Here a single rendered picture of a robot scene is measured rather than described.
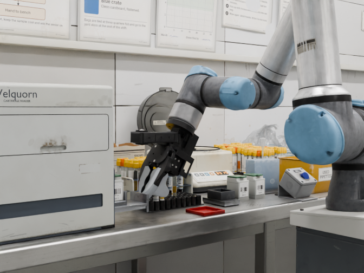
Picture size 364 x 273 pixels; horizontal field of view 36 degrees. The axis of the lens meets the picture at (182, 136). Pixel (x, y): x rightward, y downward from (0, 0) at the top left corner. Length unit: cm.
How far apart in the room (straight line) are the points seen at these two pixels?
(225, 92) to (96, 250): 45
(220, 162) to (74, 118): 73
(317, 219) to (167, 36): 109
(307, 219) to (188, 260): 106
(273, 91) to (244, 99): 13
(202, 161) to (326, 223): 62
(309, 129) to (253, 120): 130
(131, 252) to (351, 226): 46
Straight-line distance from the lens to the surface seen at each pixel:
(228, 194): 146
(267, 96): 136
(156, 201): 137
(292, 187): 157
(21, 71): 178
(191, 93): 133
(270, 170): 168
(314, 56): 112
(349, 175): 122
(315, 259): 125
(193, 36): 215
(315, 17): 113
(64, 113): 111
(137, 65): 199
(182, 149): 132
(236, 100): 125
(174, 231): 125
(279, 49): 133
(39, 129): 109
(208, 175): 170
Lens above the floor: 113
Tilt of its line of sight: 3 degrees down
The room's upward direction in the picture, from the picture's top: straight up
